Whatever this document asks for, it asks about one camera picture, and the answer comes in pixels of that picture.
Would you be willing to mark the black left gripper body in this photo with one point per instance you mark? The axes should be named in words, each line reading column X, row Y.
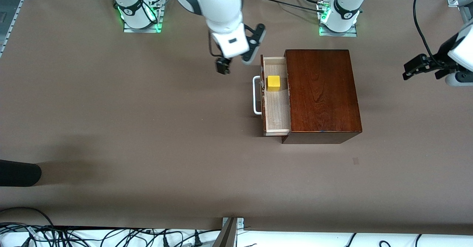
column 434, row 63

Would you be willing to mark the yellow cube block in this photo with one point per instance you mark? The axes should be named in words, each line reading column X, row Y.
column 273, row 82

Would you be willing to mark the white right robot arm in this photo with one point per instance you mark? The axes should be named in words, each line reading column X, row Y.
column 221, row 10

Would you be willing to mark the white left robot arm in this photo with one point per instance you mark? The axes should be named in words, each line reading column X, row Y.
column 347, row 3

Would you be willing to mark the dark brown wooden cabinet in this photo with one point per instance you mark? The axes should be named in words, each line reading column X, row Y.
column 325, row 92

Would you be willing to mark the aluminium profile bar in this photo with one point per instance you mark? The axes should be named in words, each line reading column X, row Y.
column 227, row 236

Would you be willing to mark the black power plug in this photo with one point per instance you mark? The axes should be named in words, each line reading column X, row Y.
column 166, row 242
column 197, row 240

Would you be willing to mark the black rounded object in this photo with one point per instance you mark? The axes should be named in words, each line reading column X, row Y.
column 18, row 173

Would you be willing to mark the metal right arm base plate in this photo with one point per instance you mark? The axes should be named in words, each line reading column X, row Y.
column 142, row 30

